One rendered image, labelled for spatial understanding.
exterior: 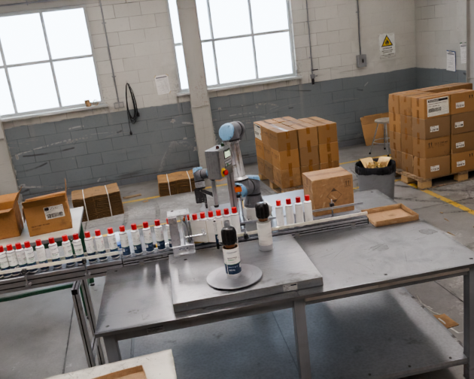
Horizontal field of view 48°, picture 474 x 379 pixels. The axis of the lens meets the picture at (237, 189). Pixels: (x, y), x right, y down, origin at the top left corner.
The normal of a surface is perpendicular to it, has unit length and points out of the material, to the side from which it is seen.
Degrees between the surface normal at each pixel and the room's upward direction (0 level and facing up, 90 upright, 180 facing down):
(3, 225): 90
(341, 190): 90
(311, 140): 91
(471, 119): 90
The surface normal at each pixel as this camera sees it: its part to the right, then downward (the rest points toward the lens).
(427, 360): -0.12, -0.95
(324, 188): 0.16, 0.26
